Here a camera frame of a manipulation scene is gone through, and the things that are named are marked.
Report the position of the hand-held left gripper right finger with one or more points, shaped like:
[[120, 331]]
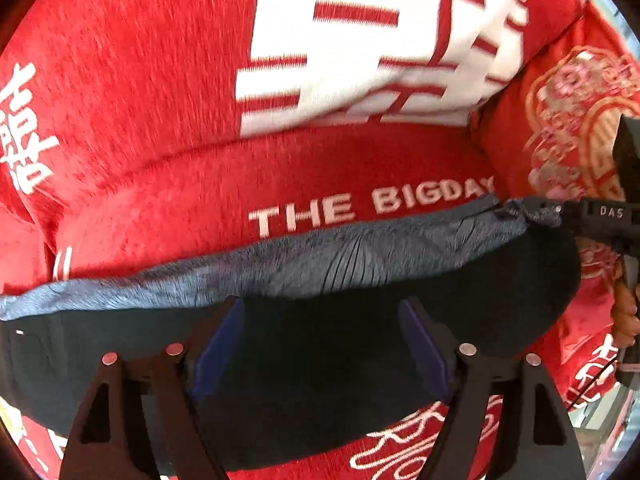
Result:
[[425, 350]]

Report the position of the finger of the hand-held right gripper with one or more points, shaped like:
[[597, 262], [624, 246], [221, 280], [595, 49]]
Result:
[[547, 208]]

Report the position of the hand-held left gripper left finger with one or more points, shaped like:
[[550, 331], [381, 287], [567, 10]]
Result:
[[220, 347]]

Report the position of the black pants with blue lining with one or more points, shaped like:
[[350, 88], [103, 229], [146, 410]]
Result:
[[325, 360]]

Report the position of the person's right hand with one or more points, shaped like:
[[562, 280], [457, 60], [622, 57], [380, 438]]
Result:
[[624, 312]]

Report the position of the red pillow with gold embroidery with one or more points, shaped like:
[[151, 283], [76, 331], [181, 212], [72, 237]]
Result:
[[560, 125]]

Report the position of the red printed blanket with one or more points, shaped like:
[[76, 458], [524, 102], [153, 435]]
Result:
[[150, 110]]

